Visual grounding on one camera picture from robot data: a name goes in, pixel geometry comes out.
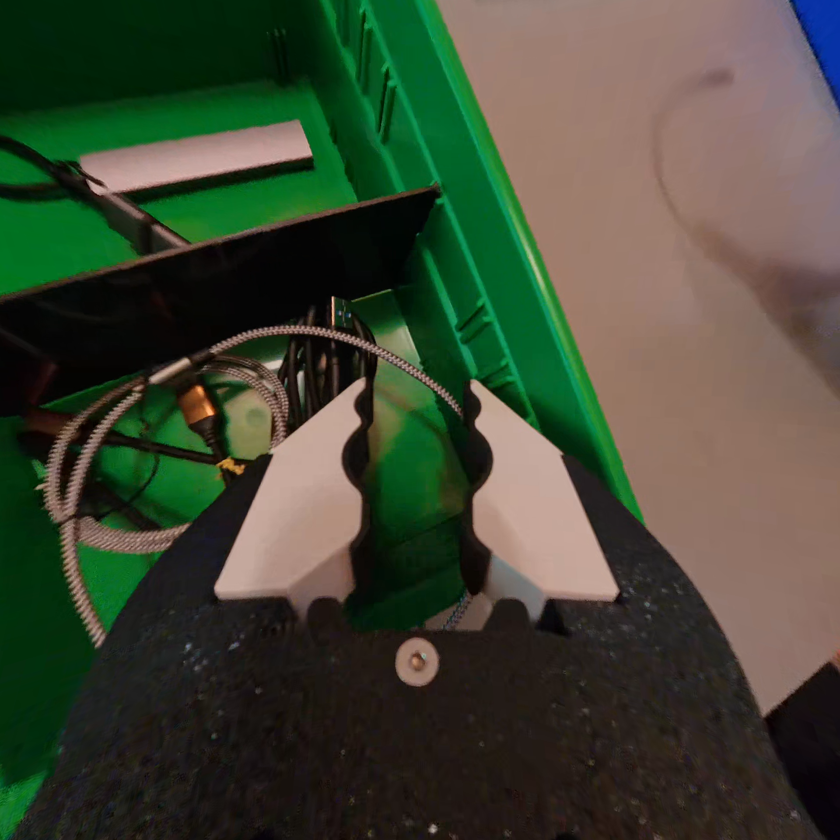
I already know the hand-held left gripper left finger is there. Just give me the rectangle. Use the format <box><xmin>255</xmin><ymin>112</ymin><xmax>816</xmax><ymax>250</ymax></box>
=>
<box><xmin>213</xmin><ymin>377</ymin><xmax>376</xmax><ymax>623</ymax></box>

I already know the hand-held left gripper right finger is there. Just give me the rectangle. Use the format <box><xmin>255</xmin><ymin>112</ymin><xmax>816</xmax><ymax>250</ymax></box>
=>
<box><xmin>458</xmin><ymin>379</ymin><xmax>621</xmax><ymax>626</ymax></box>

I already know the black usb cable bundle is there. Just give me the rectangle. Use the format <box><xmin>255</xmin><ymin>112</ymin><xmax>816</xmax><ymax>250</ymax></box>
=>
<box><xmin>279</xmin><ymin>295</ymin><xmax>378</xmax><ymax>427</ymax></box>

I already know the black cable with orange plugs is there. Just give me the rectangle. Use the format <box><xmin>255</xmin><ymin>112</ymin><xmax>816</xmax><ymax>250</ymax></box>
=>
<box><xmin>26</xmin><ymin>384</ymin><xmax>249</xmax><ymax>480</ymax></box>

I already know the grey braided cable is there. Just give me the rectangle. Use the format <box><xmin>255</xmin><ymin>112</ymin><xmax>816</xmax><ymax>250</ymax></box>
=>
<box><xmin>39</xmin><ymin>325</ymin><xmax>473</xmax><ymax>647</ymax></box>

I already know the green plastic bin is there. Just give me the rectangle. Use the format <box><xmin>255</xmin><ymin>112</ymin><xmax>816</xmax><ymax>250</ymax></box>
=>
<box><xmin>0</xmin><ymin>0</ymin><xmax>647</xmax><ymax>815</ymax></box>

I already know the blue plastic bin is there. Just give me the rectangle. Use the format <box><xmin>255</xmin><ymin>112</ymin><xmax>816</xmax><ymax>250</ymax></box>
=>
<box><xmin>791</xmin><ymin>0</ymin><xmax>840</xmax><ymax>109</ymax></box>

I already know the black bin divider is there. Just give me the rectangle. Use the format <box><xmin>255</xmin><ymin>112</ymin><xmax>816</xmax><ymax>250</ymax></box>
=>
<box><xmin>0</xmin><ymin>184</ymin><xmax>442</xmax><ymax>417</ymax></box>

